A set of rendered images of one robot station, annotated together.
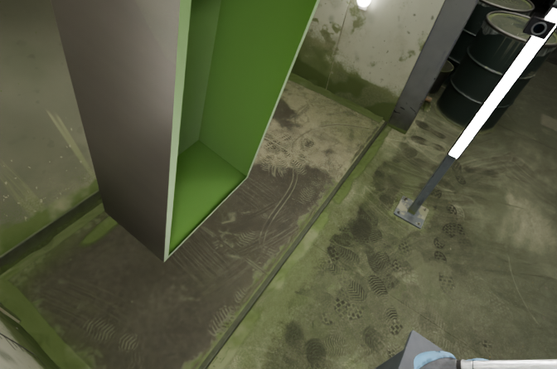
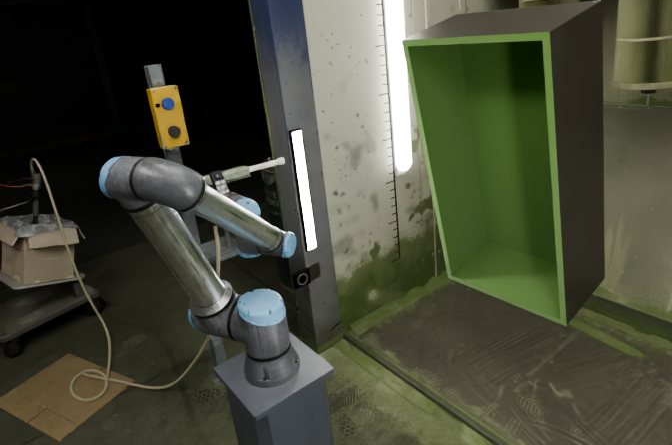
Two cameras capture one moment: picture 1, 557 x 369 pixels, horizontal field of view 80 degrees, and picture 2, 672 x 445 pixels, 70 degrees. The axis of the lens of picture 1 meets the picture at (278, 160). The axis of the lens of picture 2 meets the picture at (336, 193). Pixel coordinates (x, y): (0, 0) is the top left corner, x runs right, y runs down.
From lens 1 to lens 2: 203 cm
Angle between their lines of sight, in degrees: 93
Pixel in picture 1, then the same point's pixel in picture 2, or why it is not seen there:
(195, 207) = (506, 287)
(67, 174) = not seen: hidden behind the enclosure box
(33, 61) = (618, 164)
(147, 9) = (416, 53)
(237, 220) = (557, 398)
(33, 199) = not seen: hidden behind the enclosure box
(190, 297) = (451, 356)
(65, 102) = (607, 204)
